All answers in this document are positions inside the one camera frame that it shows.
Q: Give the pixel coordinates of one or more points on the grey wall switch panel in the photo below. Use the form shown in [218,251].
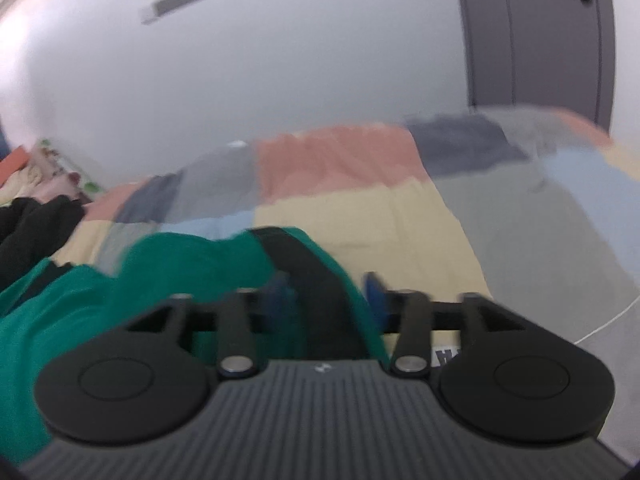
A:
[159,8]

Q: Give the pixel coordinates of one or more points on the black jacket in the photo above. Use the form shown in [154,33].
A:
[32,231]

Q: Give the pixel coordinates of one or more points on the green sweatshirt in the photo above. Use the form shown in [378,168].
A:
[53,309]

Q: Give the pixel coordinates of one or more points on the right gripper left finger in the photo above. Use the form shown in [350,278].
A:
[241,316]

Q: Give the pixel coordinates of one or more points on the grey door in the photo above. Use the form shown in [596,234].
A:
[541,52]

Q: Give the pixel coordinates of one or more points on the pile of clothes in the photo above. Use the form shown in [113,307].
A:
[43,173]

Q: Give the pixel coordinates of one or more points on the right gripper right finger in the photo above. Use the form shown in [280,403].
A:
[408,314]

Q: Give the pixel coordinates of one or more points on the patchwork colour bed cover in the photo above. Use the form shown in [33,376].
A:
[536,208]

